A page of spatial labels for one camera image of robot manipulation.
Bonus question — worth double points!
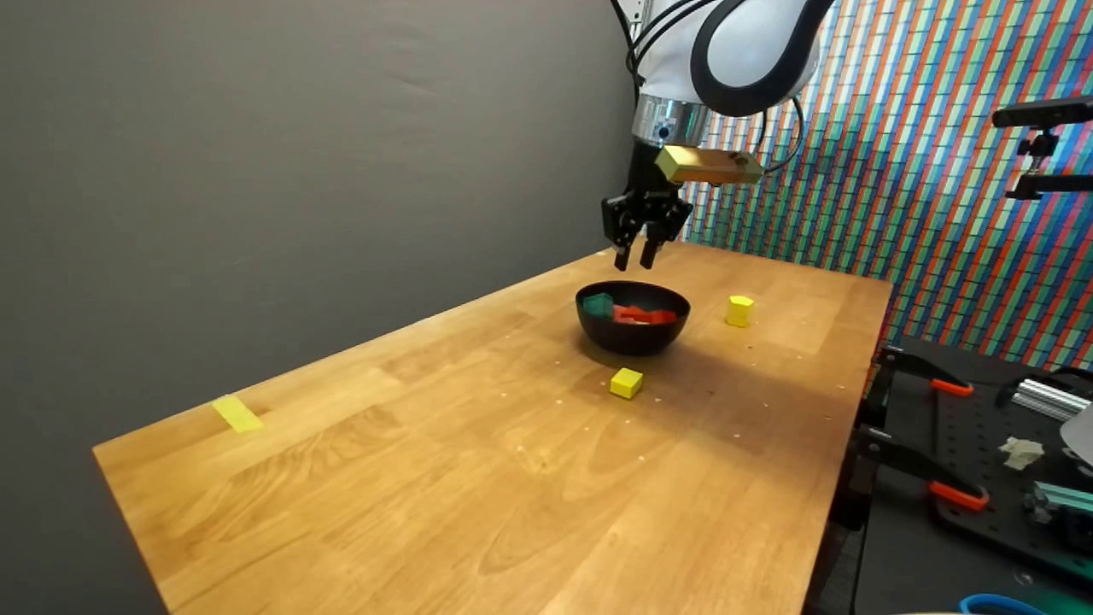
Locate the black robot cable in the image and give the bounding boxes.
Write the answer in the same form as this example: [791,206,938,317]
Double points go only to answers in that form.
[755,92,811,177]

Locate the blue handled scissors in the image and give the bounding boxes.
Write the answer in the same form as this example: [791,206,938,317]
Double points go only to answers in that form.
[955,592,1053,615]

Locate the teal handled tool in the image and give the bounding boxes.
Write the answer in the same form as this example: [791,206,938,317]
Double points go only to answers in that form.
[1021,479,1093,528]

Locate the grey photo backdrop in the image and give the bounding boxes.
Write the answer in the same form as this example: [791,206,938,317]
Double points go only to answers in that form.
[0,0,641,615]

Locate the silver aluminium bar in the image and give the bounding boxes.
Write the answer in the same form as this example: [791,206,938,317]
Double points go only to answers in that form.
[1008,378,1093,420]

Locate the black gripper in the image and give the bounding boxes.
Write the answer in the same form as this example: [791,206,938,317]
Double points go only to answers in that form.
[598,136,698,274]

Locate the grey round plate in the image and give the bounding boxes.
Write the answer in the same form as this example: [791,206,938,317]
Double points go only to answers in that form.
[1054,404,1093,473]

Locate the black bowl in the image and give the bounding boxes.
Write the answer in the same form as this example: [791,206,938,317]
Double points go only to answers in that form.
[574,277,692,359]

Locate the black clamp orange handle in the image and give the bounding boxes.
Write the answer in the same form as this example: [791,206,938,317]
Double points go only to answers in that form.
[879,343,979,404]
[854,420,994,516]

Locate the black pegboard bench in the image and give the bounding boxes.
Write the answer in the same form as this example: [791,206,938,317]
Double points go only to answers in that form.
[848,340,1093,592]

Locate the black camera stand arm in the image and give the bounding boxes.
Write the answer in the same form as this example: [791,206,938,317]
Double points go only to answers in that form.
[987,96,1093,206]

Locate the gold wrist camera bar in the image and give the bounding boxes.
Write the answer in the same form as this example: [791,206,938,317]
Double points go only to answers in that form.
[654,144,766,192]

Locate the yellow pentagon block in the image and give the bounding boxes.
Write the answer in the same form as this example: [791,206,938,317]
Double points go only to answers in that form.
[724,291,757,332]

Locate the multicolour patterned cloth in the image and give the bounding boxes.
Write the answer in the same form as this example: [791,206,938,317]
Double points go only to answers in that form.
[624,0,1093,378]

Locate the small white crumpled item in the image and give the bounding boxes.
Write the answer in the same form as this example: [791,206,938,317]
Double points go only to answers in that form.
[998,436,1049,474]

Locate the yellow cube block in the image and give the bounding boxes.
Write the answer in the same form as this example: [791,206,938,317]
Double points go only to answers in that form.
[606,365,650,404]

